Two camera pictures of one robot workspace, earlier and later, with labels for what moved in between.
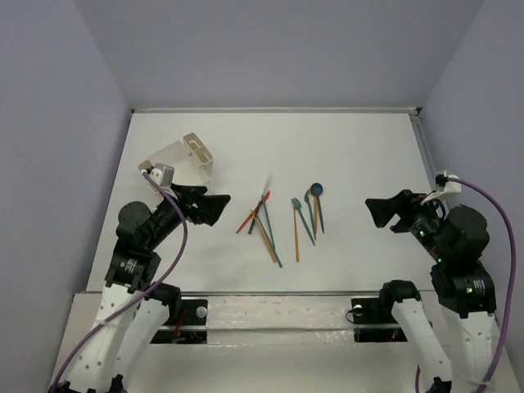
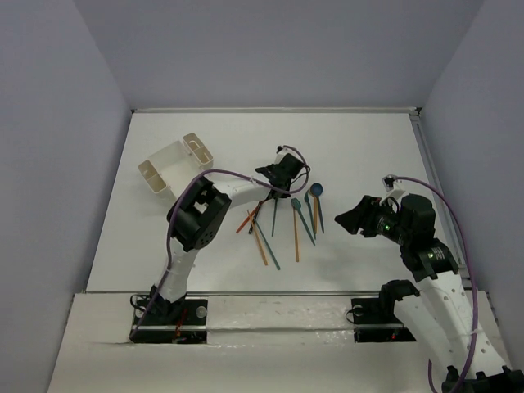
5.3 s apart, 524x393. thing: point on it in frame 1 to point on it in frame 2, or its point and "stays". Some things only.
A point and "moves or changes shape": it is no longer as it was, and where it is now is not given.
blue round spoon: (317, 189) stays
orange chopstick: (296, 241) stays
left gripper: (191, 205) to (274, 185)
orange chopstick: (266, 241) moves or changes shape
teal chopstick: (268, 242) moves or changes shape
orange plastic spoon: (315, 213) stays
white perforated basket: (187, 172) stays
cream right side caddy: (197, 151) stays
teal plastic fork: (297, 205) stays
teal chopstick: (267, 219) to (274, 216)
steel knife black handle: (258, 205) stays
